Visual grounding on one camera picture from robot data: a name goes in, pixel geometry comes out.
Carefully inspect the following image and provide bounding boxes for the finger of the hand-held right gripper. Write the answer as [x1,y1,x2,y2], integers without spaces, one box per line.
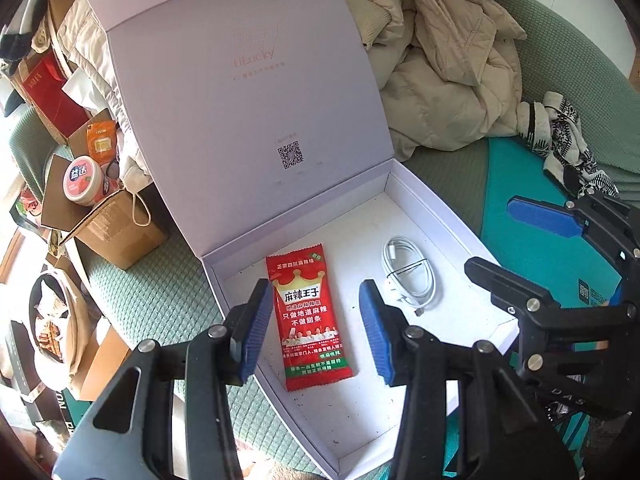
[464,257,562,333]
[506,191,640,266]

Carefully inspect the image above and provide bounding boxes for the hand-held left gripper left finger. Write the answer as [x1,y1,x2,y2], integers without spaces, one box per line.
[52,277,276,480]

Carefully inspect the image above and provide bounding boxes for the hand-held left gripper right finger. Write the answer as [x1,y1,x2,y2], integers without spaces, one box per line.
[358,279,586,480]

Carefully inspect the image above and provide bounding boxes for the red snack packet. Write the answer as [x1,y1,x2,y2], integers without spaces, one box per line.
[265,242,355,392]

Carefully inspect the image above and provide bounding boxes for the lavender gift box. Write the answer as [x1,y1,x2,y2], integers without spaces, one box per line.
[82,0,521,478]

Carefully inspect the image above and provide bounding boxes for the teal mat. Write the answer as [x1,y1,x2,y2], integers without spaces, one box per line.
[445,137,640,480]

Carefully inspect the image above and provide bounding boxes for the black white patterned socks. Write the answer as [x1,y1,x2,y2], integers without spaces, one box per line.
[517,91,621,200]

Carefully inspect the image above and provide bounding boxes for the green sofa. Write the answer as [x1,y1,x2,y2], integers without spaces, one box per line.
[10,0,640,480]

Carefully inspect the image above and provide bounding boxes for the flat cardboard box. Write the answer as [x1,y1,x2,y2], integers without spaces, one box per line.
[80,320,132,402]

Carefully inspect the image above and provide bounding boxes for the open cardboard box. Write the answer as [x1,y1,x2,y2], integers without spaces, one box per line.
[40,107,168,271]

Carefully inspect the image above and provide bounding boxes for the trash bin with white bag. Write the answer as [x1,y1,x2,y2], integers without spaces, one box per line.
[27,267,93,401]

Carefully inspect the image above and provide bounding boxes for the beige puffer jacket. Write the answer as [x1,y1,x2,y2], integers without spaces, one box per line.
[332,0,528,161]

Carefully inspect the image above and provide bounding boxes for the dark green box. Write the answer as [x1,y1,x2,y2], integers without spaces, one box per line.
[35,389,82,422]

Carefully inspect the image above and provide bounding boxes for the pink lid gum jar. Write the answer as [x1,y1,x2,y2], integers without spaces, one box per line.
[62,156,123,207]

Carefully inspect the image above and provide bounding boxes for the black case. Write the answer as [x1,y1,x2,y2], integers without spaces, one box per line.
[0,310,46,411]

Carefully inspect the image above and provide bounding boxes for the orange packet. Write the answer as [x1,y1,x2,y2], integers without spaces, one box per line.
[85,121,118,166]

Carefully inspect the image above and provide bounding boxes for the red printed packet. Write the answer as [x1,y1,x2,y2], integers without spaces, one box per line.
[15,185,47,227]

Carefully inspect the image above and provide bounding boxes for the white paper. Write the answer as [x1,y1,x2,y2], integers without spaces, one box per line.
[62,67,101,111]

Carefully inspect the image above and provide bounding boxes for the red box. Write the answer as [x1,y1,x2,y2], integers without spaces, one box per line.
[10,52,83,141]

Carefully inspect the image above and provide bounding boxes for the cream quilted coat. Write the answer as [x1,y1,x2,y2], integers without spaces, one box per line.
[55,0,166,196]

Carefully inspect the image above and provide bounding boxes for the brown cardboard box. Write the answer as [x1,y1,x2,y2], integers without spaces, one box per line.
[47,0,82,36]

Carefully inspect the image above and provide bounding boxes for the black white garment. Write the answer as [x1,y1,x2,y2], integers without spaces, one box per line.
[0,0,86,61]

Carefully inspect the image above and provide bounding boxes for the white charging cable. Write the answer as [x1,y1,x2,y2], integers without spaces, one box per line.
[382,237,438,318]

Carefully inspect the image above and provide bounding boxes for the cream rope handle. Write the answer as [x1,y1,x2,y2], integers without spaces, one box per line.
[131,192,152,228]

